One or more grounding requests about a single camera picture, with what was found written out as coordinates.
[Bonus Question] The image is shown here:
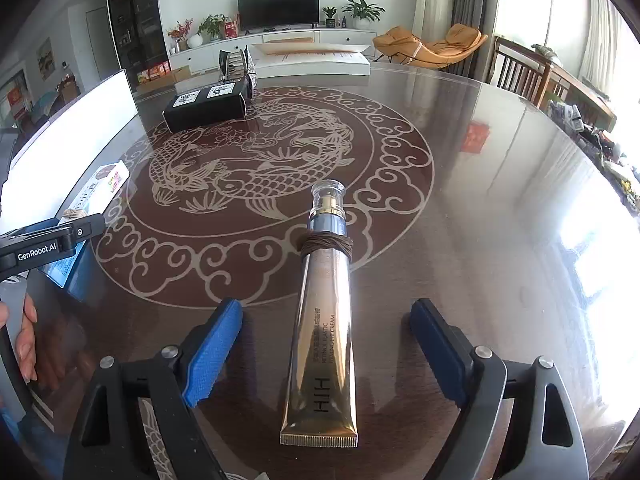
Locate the blue white medicine box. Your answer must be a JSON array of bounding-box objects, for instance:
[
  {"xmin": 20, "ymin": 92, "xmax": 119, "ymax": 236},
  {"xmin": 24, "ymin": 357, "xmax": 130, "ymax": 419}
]
[{"xmin": 42, "ymin": 160, "xmax": 129, "ymax": 288}]

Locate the gold cream tube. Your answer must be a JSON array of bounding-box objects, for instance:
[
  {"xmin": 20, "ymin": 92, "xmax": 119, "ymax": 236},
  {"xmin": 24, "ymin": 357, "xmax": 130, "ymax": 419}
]
[{"xmin": 280, "ymin": 179, "xmax": 359, "ymax": 448}]

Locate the black box with pictures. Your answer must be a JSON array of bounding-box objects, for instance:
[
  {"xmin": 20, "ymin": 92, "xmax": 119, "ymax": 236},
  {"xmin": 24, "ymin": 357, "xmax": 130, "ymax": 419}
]
[{"xmin": 163, "ymin": 77, "xmax": 254, "ymax": 133}]

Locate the person's left hand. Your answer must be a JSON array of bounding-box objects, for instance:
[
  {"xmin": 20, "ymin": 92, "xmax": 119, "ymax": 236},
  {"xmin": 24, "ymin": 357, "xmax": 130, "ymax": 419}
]
[{"xmin": 16, "ymin": 295, "xmax": 38, "ymax": 382}]

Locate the large white cardboard box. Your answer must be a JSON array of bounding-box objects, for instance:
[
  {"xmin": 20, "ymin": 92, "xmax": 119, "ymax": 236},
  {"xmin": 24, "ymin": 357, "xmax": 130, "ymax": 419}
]
[{"xmin": 1, "ymin": 72, "xmax": 137, "ymax": 232}]

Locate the brown cardboard box on floor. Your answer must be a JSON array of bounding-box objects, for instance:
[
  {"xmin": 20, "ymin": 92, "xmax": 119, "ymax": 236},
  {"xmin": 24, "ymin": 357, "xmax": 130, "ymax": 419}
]
[{"xmin": 137, "ymin": 66, "xmax": 191, "ymax": 94}]

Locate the red flower vase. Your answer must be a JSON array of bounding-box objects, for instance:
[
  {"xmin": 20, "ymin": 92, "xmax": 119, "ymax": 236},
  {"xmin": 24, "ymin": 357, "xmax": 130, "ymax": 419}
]
[{"xmin": 167, "ymin": 18, "xmax": 193, "ymax": 52}]

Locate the white tv cabinet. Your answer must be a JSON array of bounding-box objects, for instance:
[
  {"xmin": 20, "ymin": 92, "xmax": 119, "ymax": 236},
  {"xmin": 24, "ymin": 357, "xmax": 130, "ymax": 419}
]
[{"xmin": 168, "ymin": 28, "xmax": 376, "ymax": 74}]

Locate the black display cabinet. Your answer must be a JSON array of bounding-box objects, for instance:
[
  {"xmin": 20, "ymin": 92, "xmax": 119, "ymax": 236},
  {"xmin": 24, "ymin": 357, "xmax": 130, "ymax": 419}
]
[{"xmin": 107, "ymin": 0, "xmax": 167, "ymax": 90}]

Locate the green plant left of tv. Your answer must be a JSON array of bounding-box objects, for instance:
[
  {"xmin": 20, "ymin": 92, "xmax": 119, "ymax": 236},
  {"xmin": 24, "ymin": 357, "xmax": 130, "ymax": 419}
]
[{"xmin": 198, "ymin": 13, "xmax": 228, "ymax": 41}]

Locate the white flat box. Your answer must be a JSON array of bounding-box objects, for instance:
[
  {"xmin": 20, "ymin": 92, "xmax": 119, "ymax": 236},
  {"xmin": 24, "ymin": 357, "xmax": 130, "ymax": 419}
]
[{"xmin": 253, "ymin": 41, "xmax": 371, "ymax": 79}]

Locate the black television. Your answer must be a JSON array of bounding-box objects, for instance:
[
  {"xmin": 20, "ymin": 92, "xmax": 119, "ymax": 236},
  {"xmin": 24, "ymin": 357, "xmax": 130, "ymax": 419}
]
[{"xmin": 236, "ymin": 0, "xmax": 320, "ymax": 32}]

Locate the small potted plant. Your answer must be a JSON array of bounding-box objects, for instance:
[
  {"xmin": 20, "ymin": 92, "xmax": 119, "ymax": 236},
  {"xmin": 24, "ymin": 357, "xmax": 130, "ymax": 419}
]
[{"xmin": 322, "ymin": 6, "xmax": 337, "ymax": 28}]

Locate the wooden dining chair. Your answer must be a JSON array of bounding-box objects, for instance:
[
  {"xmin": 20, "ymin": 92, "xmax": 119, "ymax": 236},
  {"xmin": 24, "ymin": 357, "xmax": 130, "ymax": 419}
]
[{"xmin": 486, "ymin": 37, "xmax": 553, "ymax": 108}]

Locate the green potted plant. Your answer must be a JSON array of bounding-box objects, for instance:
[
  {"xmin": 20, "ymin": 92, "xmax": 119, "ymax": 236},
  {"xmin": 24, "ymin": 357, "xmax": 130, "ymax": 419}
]
[{"xmin": 343, "ymin": 0, "xmax": 386, "ymax": 29}]

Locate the orange lounge chair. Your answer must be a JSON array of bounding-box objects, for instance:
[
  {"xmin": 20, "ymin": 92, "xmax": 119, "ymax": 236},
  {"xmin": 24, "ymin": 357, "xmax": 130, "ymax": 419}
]
[{"xmin": 372, "ymin": 24, "xmax": 488, "ymax": 70}]

